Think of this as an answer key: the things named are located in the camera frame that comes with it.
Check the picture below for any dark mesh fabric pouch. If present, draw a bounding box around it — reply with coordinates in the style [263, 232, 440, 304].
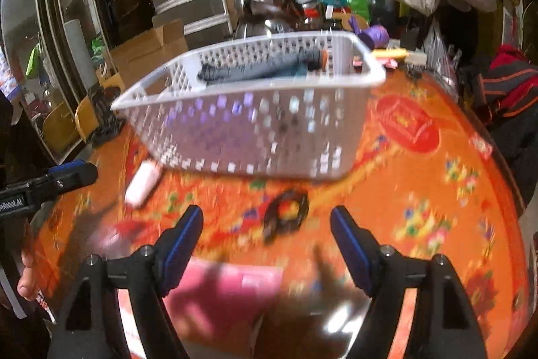
[197, 49, 328, 85]

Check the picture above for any person's left hand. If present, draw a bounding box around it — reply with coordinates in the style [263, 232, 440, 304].
[17, 251, 39, 301]

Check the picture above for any yellow chair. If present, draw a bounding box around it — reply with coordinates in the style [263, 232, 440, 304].
[74, 73, 125, 143]

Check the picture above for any small white pink packet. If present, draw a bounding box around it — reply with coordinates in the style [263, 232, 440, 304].
[124, 159, 162, 209]

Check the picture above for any black phone stand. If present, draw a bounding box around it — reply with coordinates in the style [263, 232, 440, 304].
[88, 84, 125, 148]

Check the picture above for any brown cardboard box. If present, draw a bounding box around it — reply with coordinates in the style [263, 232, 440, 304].
[110, 20, 188, 88]

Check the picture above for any orange floral tablecloth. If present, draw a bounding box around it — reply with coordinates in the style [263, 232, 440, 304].
[35, 72, 533, 358]

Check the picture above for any white perforated plastic basket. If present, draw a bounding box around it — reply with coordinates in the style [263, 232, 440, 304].
[112, 31, 387, 179]

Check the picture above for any stainless steel kettle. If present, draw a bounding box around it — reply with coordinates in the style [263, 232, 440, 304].
[233, 0, 304, 39]

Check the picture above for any red black striped garment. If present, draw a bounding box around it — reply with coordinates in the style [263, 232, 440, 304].
[479, 45, 537, 125]

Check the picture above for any black coiled usb cable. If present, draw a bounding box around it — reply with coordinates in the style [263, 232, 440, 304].
[262, 189, 311, 244]

